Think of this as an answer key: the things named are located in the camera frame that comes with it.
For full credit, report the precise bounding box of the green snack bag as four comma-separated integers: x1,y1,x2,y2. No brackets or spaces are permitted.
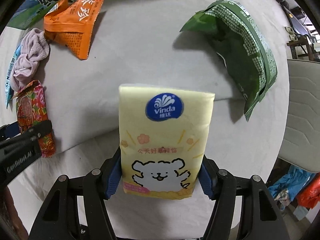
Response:
181,0,278,120

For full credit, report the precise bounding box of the orange snack bag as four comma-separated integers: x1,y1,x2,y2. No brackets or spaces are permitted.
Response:
43,0,104,60

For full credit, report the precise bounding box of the red floral snack pack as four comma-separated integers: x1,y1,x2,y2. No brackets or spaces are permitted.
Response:
16,80,56,158

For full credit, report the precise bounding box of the orange plastic bag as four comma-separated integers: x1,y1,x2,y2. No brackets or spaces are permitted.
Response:
296,173,320,209

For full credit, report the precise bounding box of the blue white wrapper pack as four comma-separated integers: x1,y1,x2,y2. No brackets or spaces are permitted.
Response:
4,43,23,110

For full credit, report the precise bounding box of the blue plastic bag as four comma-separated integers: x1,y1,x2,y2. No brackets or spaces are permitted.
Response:
268,165,316,201

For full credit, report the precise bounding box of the yellow Vinda tissue pack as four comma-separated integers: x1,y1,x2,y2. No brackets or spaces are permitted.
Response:
119,85,215,199

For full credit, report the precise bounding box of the grey upholstered chair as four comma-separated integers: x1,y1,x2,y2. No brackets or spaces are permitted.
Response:
278,60,319,173

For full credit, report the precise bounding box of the white table cloth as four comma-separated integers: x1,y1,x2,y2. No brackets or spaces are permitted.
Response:
9,0,289,230

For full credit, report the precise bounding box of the lilac cloth towel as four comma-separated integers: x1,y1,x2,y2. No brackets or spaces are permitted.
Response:
9,28,50,92

